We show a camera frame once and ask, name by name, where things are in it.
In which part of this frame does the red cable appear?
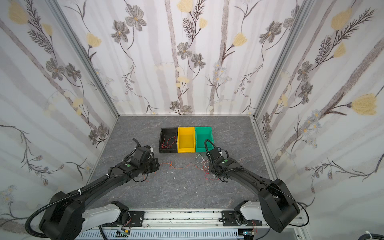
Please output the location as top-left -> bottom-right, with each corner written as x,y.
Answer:
161,136 -> 177,150
201,160 -> 220,182

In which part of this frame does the orange cable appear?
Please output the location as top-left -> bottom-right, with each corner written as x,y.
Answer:
159,161 -> 205,171

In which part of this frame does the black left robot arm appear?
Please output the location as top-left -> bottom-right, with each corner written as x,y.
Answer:
25,140 -> 160,240

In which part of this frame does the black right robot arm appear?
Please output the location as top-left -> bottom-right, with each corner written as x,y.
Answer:
205,139 -> 310,233

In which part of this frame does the black storage bin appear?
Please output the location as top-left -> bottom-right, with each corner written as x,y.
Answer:
159,128 -> 178,154

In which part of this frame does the green storage bin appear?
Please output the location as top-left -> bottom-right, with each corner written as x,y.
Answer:
195,127 -> 214,153

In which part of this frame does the yellow storage bin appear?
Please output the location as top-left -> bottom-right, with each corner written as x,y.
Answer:
177,127 -> 196,153

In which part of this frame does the red cable in black bin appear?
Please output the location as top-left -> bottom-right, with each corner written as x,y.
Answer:
161,136 -> 177,150

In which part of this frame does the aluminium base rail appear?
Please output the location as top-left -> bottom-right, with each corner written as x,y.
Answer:
64,202 -> 297,236

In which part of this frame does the white slotted cable duct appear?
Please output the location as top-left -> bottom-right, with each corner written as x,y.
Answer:
74,229 -> 244,240

